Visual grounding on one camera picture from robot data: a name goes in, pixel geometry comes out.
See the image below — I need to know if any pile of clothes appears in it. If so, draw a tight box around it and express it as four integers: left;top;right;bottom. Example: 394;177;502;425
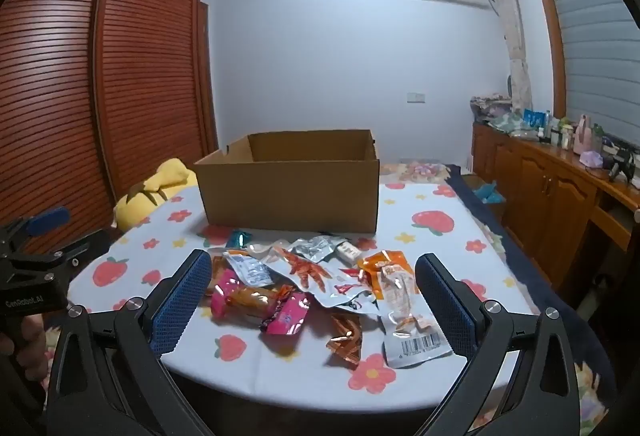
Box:
470;93;526;135

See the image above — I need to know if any yellow plush toy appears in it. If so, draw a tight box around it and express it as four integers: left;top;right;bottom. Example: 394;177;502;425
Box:
114;158;198;232

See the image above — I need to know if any person's left hand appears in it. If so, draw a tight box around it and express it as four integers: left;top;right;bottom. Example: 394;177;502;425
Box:
0;313;49;369

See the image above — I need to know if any small white snack packet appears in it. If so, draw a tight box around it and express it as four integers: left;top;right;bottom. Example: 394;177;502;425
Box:
334;240;362;263

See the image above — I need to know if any orange snack pouch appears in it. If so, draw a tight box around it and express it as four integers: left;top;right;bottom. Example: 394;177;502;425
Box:
357;250;454;370

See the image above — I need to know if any navy blanket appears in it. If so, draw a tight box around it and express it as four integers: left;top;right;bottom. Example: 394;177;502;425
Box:
446;163;617;417

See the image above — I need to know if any silver pouch with orange edge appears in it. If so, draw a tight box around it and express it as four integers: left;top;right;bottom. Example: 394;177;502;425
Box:
212;250;274;293

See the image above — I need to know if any row of small bottles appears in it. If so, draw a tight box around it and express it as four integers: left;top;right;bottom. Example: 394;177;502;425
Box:
537;112;577;150

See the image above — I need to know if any clear chicken feet pouch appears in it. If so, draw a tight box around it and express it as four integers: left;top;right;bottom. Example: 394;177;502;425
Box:
247;241;382;315

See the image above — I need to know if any floral curtain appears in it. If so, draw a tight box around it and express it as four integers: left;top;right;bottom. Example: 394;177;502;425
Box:
481;0;532;117

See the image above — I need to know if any brown slatted wardrobe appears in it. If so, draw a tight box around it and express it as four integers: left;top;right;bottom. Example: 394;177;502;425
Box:
0;0;219;257

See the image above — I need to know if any copper foil snack wrapper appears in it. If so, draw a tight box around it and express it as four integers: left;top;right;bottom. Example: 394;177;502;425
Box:
326;313;364;368

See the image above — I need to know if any grey window blind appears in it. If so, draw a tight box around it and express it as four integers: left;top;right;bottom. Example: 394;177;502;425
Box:
540;0;640;129

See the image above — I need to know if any black figure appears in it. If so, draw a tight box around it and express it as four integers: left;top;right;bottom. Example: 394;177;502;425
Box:
602;150;637;183

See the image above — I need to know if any pink snack packet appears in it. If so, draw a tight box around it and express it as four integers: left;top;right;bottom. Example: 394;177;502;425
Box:
210;268;314;335

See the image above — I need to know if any brown cardboard box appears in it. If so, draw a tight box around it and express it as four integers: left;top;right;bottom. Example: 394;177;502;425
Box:
193;129;382;237

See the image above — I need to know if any blue box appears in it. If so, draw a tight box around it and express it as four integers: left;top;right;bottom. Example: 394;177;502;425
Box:
522;108;549;130

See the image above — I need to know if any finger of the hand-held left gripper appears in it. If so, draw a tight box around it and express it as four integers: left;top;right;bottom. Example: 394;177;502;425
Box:
0;207;71;262
10;228;117;278

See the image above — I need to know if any floral bedding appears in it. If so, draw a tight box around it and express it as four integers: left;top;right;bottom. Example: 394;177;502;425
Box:
380;160;455;188

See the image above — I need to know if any wooden cabinet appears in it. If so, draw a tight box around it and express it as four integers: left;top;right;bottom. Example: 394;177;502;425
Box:
470;122;640;299

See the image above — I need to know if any teal cloth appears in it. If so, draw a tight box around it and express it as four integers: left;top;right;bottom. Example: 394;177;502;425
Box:
472;183;507;206

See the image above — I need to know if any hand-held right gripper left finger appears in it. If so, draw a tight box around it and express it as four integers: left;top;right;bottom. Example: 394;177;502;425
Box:
47;248;213;436

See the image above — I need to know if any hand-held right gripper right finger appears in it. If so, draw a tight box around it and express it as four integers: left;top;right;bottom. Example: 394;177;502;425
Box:
414;252;583;436

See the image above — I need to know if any pink bottle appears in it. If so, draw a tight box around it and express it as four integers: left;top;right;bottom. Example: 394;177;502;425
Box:
574;113;596;153

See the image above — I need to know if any silver and black snack packet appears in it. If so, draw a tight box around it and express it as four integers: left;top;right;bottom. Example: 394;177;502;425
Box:
292;236;347;263

